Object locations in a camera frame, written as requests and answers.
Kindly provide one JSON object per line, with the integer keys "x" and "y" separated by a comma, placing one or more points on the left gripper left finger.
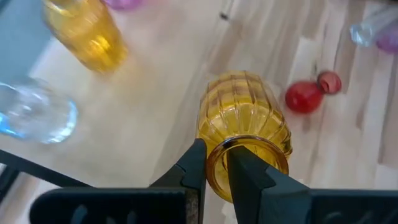
{"x": 124, "y": 205}

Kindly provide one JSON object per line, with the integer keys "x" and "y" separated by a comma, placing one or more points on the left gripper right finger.
{"x": 280, "y": 202}

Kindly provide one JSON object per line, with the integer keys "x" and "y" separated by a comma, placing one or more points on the yellow ribbed glass vase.
{"x": 87, "y": 37}
{"x": 245, "y": 109}

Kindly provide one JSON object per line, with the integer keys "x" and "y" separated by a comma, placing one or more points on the round red glass vase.
{"x": 304, "y": 97}

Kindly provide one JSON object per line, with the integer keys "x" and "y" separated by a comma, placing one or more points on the clear bulbous glass vase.
{"x": 34, "y": 112}

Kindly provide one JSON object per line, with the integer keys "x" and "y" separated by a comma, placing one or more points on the pink ribbed flared vase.
{"x": 388, "y": 42}

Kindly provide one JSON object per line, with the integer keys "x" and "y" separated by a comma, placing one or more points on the tall pink glass vase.
{"x": 122, "y": 3}

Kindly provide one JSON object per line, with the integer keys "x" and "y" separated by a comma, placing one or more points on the small clear glass vase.
{"x": 367, "y": 29}

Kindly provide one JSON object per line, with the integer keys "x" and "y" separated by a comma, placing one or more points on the wooden shelf with black frame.
{"x": 109, "y": 124}

